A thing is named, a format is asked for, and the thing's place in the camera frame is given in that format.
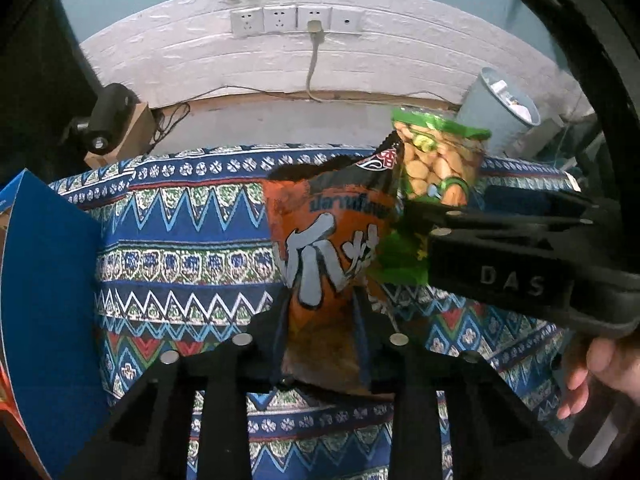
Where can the green peanut snack bag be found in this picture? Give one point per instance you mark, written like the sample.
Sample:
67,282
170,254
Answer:
441,163

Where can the orange squid snack bag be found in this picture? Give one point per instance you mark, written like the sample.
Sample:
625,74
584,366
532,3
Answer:
326,222

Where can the black cylindrical device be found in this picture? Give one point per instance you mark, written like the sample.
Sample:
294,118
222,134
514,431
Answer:
105,128

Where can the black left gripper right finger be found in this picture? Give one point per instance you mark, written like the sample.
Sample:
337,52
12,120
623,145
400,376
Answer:
460,400

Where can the blue cardboard box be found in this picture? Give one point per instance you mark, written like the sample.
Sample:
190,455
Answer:
52,400

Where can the grey waste bin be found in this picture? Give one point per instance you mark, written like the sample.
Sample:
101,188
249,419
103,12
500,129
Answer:
495,103

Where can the white wall socket strip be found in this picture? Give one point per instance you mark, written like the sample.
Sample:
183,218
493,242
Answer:
289,18

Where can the blue patterned tablecloth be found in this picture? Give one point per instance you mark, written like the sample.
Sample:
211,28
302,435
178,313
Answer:
186,262

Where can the small cardboard box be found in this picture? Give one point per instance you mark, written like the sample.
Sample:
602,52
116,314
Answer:
136,140

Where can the person's right hand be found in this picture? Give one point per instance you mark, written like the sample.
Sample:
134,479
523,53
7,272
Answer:
614,362

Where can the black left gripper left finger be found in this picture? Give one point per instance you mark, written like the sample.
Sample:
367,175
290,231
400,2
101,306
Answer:
148,434

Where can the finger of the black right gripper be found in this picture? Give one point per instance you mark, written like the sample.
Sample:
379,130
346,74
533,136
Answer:
546,203
500,217

